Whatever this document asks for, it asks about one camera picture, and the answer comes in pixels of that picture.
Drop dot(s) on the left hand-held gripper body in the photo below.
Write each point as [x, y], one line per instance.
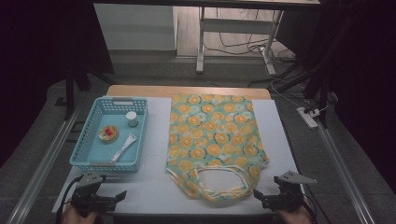
[88, 199]

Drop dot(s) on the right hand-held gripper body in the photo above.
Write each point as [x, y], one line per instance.
[285, 196]

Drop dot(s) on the blue plastic basket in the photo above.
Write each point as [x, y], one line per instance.
[102, 149]

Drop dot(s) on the round tin with red label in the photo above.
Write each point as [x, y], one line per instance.
[108, 133]

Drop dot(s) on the orange floral cloth bag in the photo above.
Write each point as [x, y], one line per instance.
[214, 137]

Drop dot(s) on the small white jar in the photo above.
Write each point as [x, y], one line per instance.
[131, 118]

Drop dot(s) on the person's left hand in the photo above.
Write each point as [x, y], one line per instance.
[74, 216]

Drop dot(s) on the person's right hand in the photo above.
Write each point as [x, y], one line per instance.
[294, 216]

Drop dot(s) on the white table mat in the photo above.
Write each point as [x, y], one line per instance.
[155, 186]

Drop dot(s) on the white power strip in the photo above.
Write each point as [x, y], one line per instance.
[306, 117]

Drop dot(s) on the black stand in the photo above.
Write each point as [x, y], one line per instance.
[320, 77]
[71, 90]

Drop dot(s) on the dark curtain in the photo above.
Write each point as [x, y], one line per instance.
[37, 46]
[367, 77]

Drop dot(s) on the white cabinet panel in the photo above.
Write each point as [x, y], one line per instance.
[134, 28]

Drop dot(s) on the aluminium rail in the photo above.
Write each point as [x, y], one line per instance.
[43, 161]
[342, 174]

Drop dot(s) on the white desk frame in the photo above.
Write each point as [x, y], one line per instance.
[236, 25]

